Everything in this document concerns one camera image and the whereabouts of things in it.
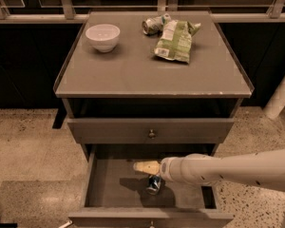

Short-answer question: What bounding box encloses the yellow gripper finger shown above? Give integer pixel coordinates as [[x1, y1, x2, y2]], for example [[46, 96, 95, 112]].
[[133, 161, 161, 175]]

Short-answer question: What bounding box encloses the redbull can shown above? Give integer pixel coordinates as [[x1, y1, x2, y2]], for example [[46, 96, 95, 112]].
[[146, 175, 162, 195]]

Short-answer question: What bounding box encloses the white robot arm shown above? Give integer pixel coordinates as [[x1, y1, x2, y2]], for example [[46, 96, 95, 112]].
[[133, 149, 285, 228]]

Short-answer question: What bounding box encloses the brass top drawer knob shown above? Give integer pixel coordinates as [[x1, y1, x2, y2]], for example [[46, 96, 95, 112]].
[[148, 129, 156, 139]]

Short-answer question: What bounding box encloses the brass drawer knob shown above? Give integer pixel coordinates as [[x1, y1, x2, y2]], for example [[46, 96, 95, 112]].
[[148, 129, 156, 139], [149, 221, 155, 228]]

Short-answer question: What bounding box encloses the grey open middle drawer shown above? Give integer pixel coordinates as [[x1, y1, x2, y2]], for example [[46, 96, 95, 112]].
[[69, 143, 234, 228]]

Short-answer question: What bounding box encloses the brass middle drawer knob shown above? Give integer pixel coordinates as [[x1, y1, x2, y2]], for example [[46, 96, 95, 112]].
[[149, 221, 155, 228]]

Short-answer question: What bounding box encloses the grey top drawer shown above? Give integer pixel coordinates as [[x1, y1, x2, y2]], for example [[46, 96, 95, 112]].
[[67, 118, 234, 144]]

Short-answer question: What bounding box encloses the grey drawer cabinet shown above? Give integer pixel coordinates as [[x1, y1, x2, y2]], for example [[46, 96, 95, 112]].
[[52, 10, 254, 228]]

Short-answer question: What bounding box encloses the green chip bag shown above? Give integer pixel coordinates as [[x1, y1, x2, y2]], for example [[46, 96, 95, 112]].
[[154, 20, 201, 63]]

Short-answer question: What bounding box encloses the white pillar leg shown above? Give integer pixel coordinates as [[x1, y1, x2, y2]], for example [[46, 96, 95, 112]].
[[264, 76, 285, 120]]

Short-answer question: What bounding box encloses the white ceramic bowl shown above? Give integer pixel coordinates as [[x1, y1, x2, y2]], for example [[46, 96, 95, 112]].
[[85, 24, 121, 52]]

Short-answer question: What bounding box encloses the metal window railing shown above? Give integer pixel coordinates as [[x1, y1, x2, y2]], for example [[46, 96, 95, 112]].
[[0, 0, 285, 24]]

